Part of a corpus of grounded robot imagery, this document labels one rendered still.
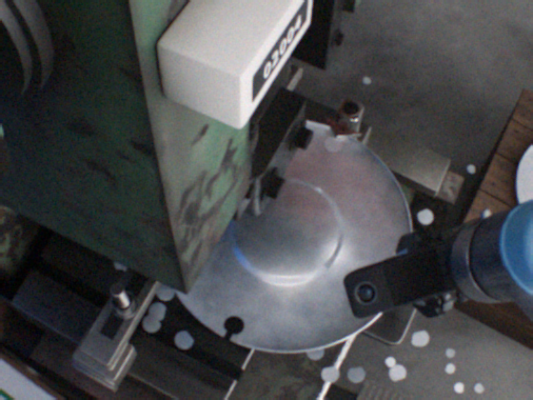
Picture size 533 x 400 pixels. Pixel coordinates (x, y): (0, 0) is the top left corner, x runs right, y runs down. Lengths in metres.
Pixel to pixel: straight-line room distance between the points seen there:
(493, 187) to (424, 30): 0.76
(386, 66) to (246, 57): 1.70
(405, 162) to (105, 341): 0.50
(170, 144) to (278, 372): 0.61
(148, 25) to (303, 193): 0.61
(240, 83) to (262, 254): 0.56
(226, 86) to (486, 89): 1.75
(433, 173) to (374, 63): 0.93
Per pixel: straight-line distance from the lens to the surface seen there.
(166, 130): 0.35
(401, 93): 1.94
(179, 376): 0.89
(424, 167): 1.09
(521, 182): 1.46
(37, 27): 0.31
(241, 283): 0.84
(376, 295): 0.69
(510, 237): 0.54
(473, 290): 0.62
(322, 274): 0.84
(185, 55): 0.29
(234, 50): 0.29
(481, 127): 1.95
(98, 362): 0.86
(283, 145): 0.70
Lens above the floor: 1.57
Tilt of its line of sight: 64 degrees down
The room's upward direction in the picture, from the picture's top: 4 degrees clockwise
